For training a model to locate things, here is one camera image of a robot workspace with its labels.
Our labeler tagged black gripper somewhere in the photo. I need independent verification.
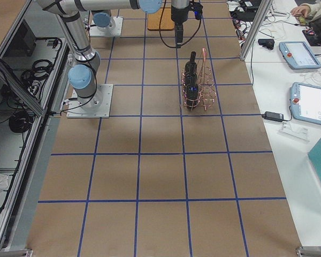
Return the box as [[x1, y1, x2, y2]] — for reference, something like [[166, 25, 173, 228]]
[[171, 0, 189, 48]]

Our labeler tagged dark wine bottle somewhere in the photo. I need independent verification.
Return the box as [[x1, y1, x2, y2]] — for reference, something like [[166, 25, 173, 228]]
[[186, 85, 198, 110], [185, 73, 197, 89], [185, 51, 197, 75]]

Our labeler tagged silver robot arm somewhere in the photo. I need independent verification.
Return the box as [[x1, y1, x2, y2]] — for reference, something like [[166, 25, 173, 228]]
[[38, 1, 162, 111], [92, 10, 116, 31]]

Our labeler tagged wooden serving tray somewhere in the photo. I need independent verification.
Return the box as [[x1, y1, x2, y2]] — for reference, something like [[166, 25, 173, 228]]
[[147, 9, 175, 31]]

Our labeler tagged person hand at desk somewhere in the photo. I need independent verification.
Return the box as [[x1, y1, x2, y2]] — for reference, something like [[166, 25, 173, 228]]
[[290, 5, 310, 18]]

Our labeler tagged black webcam on desk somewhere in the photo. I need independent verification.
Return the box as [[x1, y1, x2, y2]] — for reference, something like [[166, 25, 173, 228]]
[[258, 39, 274, 50]]

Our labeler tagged far blue teach pendant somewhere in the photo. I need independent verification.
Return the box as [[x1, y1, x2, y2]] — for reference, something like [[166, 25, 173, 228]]
[[279, 41, 321, 70]]

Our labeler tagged blue teach pendant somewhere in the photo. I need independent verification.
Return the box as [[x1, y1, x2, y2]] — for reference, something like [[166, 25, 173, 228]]
[[289, 82, 321, 125], [279, 41, 321, 70]]

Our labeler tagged black power adapter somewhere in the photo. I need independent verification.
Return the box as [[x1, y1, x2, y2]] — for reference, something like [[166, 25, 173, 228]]
[[262, 111, 284, 123]]

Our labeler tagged near blue teach pendant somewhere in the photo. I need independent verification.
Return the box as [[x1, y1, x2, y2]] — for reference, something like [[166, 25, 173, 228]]
[[289, 82, 321, 125]]

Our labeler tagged clear acrylic stand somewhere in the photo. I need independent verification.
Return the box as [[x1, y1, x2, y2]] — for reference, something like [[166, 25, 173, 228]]
[[278, 123, 310, 142]]

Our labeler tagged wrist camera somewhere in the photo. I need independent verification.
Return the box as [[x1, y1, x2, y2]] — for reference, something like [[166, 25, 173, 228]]
[[189, 1, 203, 20]]

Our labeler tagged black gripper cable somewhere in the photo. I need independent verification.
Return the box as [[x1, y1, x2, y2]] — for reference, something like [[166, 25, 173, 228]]
[[158, 0, 203, 49]]

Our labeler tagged copper wire bottle basket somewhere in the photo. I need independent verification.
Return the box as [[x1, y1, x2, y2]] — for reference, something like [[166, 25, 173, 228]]
[[181, 48, 217, 111]]

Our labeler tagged aluminium frame post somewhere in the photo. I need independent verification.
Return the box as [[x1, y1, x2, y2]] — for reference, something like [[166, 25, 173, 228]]
[[240, 0, 272, 61]]

